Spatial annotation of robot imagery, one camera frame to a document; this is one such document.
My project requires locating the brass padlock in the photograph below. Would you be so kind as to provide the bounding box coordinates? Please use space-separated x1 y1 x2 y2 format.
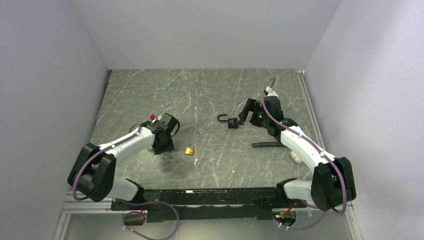
184 143 195 156

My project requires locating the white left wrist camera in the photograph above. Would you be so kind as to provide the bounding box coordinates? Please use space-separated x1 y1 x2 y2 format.
149 113 162 122

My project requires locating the black foam tube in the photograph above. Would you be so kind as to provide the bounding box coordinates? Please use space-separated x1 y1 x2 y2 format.
251 141 285 148

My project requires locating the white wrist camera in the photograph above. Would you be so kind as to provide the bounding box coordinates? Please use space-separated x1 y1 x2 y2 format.
149 113 162 122
264 86 279 99

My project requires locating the black padlock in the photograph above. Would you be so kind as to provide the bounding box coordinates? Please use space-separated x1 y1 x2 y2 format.
216 114 239 129

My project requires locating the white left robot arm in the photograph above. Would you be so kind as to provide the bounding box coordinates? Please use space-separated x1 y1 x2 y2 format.
67 113 181 210

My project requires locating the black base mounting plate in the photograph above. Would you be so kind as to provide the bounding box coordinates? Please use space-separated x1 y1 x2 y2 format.
111 187 305 223

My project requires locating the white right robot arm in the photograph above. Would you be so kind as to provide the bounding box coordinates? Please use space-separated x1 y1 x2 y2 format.
238 95 356 214

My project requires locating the white pipe elbow right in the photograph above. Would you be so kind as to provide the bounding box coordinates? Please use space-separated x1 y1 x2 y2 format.
290 151 303 163

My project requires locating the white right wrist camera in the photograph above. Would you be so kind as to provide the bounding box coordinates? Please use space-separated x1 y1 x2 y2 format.
264 86 279 99

